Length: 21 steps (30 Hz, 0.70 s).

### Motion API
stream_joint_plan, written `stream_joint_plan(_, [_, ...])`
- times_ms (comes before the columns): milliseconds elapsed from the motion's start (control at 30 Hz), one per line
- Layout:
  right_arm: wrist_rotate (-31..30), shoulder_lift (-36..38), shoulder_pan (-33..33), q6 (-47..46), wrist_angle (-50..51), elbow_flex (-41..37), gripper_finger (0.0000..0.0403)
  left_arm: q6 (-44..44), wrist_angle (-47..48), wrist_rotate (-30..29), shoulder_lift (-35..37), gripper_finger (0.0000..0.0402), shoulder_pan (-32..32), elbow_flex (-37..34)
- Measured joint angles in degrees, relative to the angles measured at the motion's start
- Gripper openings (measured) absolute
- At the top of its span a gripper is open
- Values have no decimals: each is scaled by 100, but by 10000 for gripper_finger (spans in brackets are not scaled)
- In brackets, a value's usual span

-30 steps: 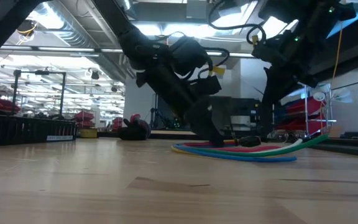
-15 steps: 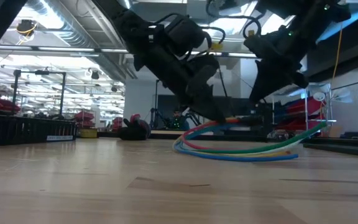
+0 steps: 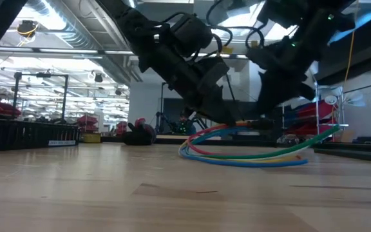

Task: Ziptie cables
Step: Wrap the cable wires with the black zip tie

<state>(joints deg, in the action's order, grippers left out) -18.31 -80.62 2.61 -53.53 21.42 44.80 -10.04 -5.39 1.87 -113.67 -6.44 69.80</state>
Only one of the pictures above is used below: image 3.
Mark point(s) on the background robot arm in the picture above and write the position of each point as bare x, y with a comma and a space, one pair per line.
159, 122
201, 121

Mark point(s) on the ceiling light bar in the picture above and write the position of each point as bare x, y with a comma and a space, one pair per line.
60, 51

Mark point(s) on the white fan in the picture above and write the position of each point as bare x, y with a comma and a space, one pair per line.
330, 99

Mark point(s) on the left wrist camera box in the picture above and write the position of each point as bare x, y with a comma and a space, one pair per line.
216, 75

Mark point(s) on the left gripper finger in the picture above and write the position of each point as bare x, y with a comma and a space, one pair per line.
213, 112
224, 109

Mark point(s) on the black gantry frame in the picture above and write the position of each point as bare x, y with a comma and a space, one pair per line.
15, 96
162, 106

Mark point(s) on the black zip tie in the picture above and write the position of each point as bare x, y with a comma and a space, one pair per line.
232, 93

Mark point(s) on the black raceway cover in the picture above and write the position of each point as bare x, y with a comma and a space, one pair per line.
366, 157

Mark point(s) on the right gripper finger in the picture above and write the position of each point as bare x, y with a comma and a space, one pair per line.
301, 94
272, 95

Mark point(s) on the shelf rack with red bins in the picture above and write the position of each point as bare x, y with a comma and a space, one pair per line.
308, 111

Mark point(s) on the yellow tape roll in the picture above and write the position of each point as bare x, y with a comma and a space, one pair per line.
91, 138

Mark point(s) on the person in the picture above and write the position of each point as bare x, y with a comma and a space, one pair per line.
185, 129

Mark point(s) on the black extrusion table frame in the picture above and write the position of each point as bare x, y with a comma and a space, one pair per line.
166, 141

